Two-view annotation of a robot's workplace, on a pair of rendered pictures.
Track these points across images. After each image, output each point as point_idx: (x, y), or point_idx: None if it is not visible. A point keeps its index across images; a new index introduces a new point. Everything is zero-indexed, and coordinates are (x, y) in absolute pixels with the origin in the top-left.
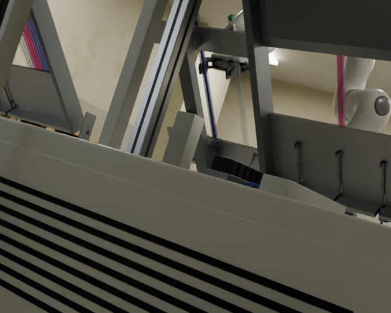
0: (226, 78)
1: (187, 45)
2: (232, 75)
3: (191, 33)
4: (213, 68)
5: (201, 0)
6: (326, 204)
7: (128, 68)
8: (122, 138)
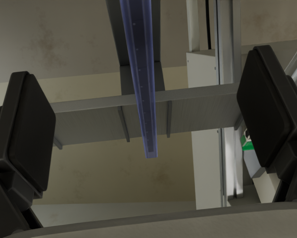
0: (256, 48)
1: (240, 0)
2: (295, 87)
3: (240, 13)
4: (24, 223)
5: (241, 52)
6: None
7: None
8: None
